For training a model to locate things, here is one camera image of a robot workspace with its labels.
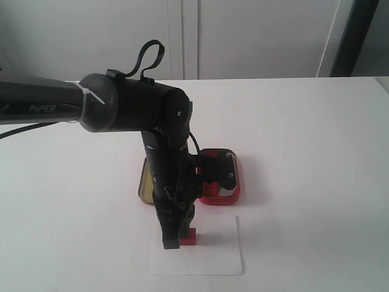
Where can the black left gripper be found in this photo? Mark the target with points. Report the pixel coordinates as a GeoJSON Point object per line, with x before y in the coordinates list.
{"type": "Point", "coordinates": [174, 198]}

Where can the red stamp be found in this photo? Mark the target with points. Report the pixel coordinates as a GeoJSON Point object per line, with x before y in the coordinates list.
{"type": "Point", "coordinates": [190, 239]}

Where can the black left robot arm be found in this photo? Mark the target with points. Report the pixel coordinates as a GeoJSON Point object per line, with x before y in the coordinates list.
{"type": "Point", "coordinates": [101, 103]}

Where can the red ink pad tin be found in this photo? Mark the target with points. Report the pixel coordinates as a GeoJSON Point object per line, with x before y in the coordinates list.
{"type": "Point", "coordinates": [223, 194]}

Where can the white paper sheet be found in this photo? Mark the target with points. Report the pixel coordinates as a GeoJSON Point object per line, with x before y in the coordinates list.
{"type": "Point", "coordinates": [216, 251]}

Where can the gold tin lid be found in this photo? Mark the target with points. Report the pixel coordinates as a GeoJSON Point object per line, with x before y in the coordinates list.
{"type": "Point", "coordinates": [145, 189]}

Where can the white cabinet doors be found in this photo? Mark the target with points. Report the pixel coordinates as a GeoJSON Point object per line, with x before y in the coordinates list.
{"type": "Point", "coordinates": [67, 40]}

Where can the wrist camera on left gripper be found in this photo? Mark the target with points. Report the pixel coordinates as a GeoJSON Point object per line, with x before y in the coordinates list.
{"type": "Point", "coordinates": [222, 175]}

